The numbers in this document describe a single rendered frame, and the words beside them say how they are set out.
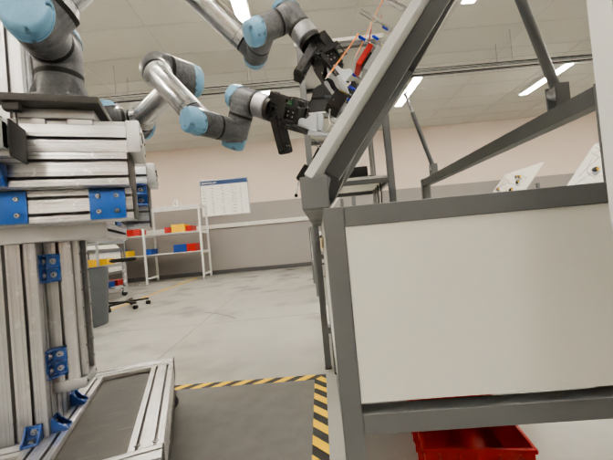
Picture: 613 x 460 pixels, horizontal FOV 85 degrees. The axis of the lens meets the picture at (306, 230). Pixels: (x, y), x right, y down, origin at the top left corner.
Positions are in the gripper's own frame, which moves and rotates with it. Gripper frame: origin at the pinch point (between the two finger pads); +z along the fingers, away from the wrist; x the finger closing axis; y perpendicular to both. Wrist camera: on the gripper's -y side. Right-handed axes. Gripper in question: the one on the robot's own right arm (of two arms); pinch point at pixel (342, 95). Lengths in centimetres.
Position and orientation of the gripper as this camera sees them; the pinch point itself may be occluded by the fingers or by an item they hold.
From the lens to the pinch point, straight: 104.7
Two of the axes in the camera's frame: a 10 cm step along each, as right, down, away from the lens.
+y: 8.2, -5.3, 1.9
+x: -0.8, 2.2, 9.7
